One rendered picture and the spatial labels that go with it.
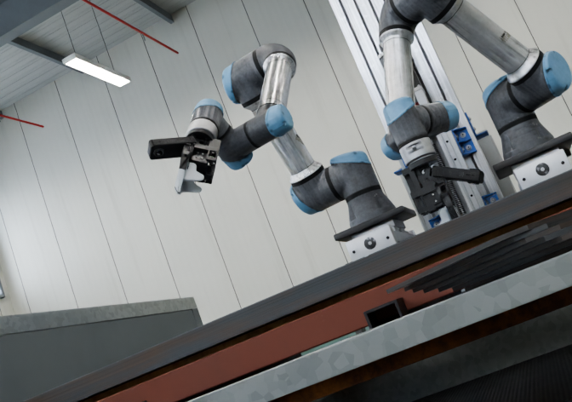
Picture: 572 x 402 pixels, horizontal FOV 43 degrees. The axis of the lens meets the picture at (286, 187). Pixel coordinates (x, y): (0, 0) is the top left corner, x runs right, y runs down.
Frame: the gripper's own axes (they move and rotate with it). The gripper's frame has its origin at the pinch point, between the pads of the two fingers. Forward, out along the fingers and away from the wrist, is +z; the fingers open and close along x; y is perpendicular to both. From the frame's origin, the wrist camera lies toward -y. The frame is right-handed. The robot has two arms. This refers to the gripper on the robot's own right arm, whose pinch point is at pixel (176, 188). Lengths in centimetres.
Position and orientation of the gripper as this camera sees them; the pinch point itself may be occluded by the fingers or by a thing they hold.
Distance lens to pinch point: 164.5
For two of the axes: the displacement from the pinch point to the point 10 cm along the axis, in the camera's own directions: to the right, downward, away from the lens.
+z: -0.7, 6.1, -7.9
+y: 9.8, 2.1, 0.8
